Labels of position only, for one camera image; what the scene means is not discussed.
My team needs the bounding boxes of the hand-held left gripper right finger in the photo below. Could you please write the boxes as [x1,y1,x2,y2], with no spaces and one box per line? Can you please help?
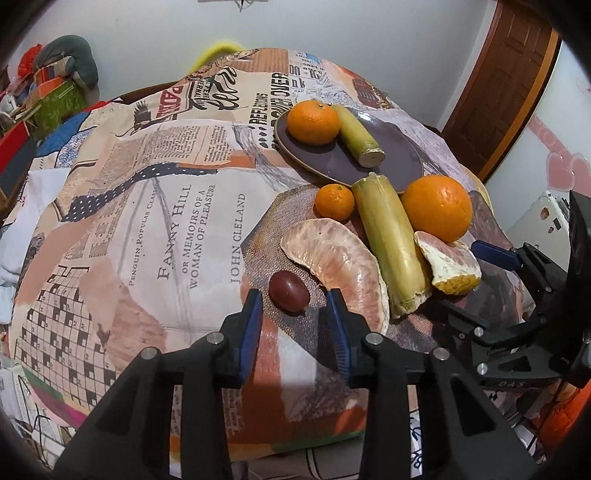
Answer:
[325,289,539,480]

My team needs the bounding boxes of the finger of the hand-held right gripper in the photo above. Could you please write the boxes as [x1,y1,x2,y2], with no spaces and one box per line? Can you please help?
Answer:
[471,240,568,301]
[438,302,541,352]

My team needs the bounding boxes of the brown wooden door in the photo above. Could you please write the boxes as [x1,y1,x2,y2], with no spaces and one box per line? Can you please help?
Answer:
[441,0,561,181]

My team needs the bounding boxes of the dark red grape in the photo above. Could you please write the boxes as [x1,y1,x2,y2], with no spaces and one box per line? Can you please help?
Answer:
[269,271,310,315]

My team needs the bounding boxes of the white patterned sheet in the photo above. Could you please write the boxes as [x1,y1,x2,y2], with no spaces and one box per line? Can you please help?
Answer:
[168,406,432,480]

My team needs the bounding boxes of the yellow curved object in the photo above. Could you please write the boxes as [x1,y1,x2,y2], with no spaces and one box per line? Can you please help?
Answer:
[189,39,243,72]

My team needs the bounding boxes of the person's right forearm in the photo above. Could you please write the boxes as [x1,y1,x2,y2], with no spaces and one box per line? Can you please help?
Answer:
[536,378,591,462]

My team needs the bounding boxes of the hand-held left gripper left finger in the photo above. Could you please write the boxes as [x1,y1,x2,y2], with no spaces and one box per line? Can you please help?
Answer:
[55,289,264,480]

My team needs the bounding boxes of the pink heart wall sticker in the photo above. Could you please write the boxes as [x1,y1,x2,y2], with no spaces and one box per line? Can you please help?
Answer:
[531,115,591,190]

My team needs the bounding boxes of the white cloth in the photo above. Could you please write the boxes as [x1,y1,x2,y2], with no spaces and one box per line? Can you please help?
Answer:
[0,166,70,324]

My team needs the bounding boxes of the long sugarcane piece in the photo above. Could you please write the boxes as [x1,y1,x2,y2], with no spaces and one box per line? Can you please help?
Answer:
[351,172,433,320]

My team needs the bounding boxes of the pomelo piece with peel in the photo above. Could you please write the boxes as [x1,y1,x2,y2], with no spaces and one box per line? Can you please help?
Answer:
[414,230,482,296]

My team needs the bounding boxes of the newspaper print blanket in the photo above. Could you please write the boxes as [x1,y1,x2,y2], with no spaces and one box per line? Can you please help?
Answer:
[9,46,536,467]

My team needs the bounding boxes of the red soft object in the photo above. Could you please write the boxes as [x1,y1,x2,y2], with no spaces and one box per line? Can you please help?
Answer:
[18,44,42,75]

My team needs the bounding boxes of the white appliance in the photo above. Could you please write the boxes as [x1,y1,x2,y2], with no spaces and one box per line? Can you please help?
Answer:
[503,189,573,259]

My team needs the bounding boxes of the green box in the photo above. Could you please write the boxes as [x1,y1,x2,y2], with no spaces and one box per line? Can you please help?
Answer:
[32,85,86,134]

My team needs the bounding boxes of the short sugarcane piece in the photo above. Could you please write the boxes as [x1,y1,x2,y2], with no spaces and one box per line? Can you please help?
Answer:
[331,104,386,168]

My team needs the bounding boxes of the small mandarin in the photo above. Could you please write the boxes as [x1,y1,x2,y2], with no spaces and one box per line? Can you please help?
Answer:
[315,183,356,222]

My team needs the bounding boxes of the large mandarin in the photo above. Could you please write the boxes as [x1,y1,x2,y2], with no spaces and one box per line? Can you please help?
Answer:
[287,100,341,147]

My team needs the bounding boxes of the blue patterned cloth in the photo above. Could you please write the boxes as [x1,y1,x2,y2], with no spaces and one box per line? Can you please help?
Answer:
[37,115,93,158]

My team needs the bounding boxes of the peeled pomelo segment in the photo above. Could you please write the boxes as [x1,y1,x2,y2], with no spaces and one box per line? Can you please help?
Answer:
[280,218,390,336]

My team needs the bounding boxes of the dark purple plate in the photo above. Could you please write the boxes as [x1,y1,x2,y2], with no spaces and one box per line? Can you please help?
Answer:
[274,107,424,195]

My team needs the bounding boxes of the large orange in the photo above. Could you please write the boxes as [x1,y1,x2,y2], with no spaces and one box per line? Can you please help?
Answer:
[400,175,474,244]

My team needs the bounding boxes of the red box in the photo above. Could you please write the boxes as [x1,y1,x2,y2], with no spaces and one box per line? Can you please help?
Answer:
[0,124,33,162]

